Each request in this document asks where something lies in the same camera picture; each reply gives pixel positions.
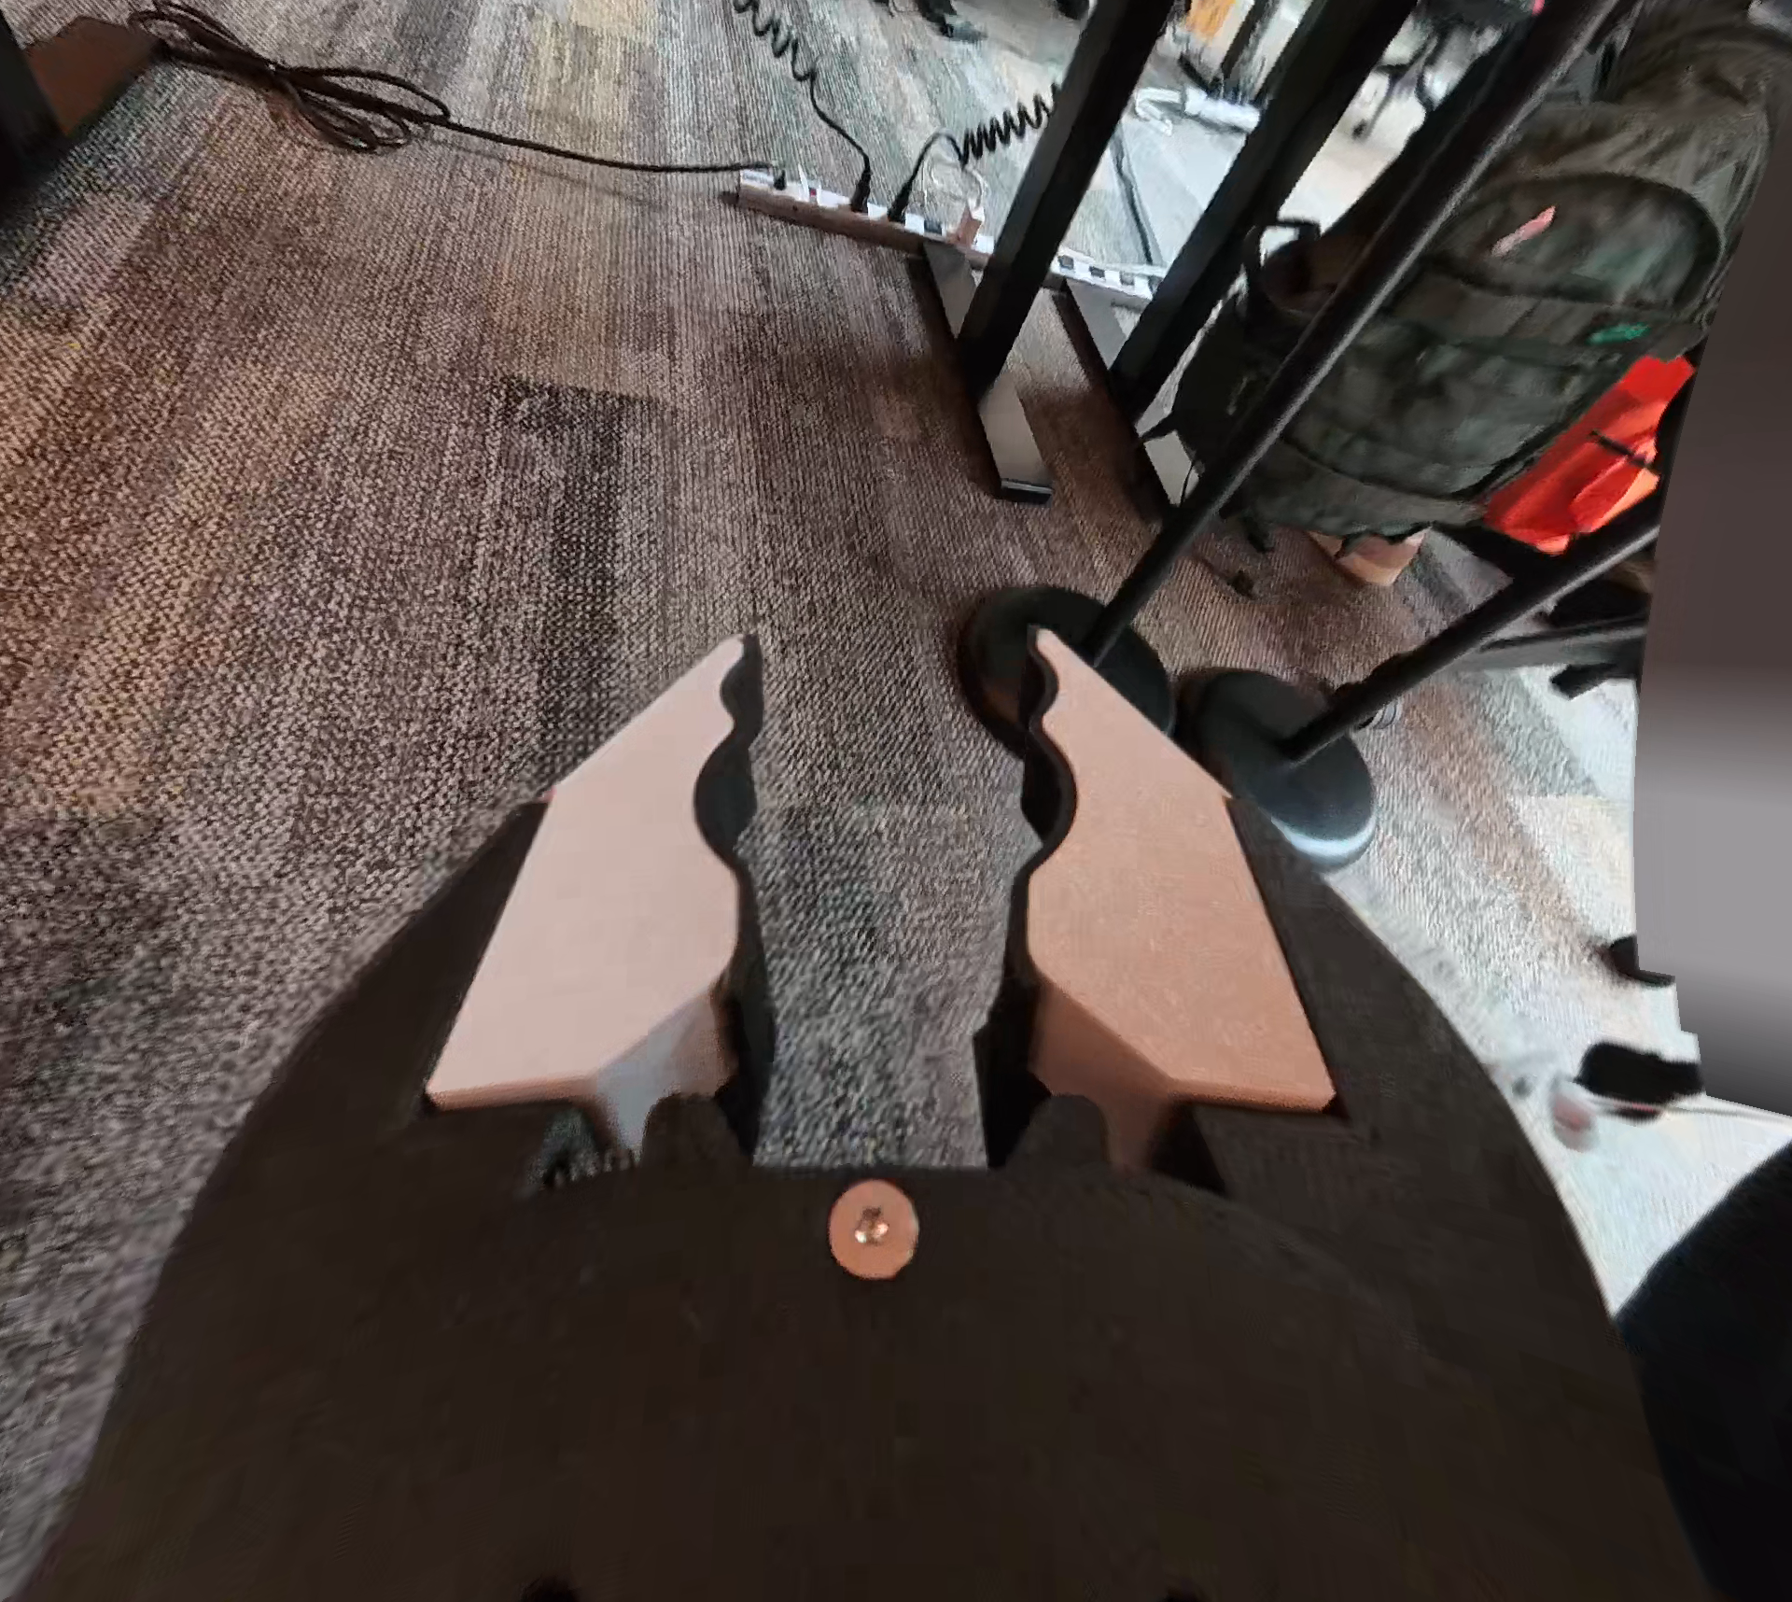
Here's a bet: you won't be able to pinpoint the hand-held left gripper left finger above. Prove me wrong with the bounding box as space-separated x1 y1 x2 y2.
422 634 783 1164

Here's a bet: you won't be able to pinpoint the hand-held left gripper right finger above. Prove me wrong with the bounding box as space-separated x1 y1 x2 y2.
973 630 1339 1172

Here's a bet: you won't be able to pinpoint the black pole stand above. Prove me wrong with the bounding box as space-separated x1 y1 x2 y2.
960 0 1766 748
1182 511 1675 873

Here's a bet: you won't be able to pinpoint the orange fabric bin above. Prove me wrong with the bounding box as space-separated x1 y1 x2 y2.
1481 356 1699 557

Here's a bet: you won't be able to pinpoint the dark green backpack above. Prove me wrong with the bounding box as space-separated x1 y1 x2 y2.
1173 0 1759 544

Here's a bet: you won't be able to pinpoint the person's dark trouser leg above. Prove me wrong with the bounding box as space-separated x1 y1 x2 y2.
1617 1140 1792 1602

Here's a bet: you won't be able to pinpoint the silver power strip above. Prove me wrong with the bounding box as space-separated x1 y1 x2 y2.
734 167 1167 298

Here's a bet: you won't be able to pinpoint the black desk legs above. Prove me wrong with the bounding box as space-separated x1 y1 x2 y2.
917 0 1529 509

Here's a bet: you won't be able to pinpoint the brown cardboard box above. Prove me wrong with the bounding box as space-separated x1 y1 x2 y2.
25 18 159 145

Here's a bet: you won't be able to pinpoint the short black coiled cable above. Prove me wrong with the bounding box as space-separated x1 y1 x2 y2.
893 87 1061 219

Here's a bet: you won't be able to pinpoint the thin black power cord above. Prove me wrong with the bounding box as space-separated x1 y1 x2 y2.
129 0 781 188

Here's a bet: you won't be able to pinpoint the long black coiled cable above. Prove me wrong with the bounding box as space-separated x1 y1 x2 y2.
613 0 878 212

